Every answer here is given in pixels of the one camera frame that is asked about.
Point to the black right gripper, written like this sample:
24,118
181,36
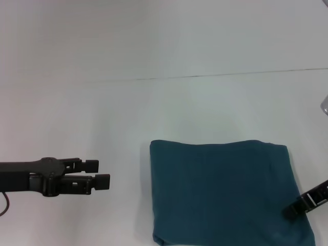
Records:
316,196

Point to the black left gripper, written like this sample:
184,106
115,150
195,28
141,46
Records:
28,176

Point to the teal blue shirt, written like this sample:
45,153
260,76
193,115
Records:
223,192

